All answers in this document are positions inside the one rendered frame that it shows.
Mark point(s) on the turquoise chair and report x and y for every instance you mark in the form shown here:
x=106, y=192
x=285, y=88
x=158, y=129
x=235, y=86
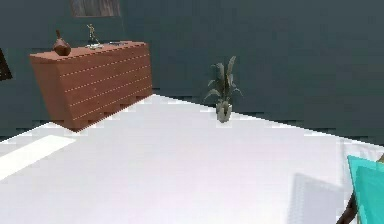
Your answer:
x=368, y=190

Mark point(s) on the grey flat dish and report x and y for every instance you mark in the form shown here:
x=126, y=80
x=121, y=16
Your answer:
x=118, y=43

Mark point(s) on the framed wall picture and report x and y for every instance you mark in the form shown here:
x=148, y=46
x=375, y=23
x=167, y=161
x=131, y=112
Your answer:
x=95, y=8

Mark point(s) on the green house plant in pot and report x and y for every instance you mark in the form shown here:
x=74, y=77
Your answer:
x=224, y=90

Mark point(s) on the brown round vase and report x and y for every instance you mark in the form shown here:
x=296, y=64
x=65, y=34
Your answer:
x=62, y=47

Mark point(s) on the brown wooden chest of drawers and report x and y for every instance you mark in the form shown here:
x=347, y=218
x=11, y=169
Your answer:
x=100, y=80

